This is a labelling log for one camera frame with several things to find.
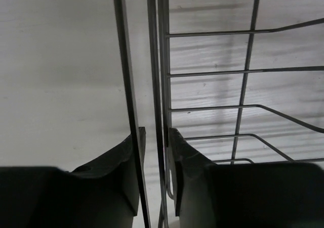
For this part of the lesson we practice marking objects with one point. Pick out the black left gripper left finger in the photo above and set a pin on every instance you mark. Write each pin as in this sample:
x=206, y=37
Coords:
x=101, y=193

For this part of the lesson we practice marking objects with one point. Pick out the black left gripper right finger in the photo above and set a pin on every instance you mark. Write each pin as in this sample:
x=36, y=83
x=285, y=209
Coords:
x=207, y=194

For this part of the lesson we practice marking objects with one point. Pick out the metal wire dish rack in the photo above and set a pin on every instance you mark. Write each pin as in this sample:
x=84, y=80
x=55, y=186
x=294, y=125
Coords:
x=235, y=70

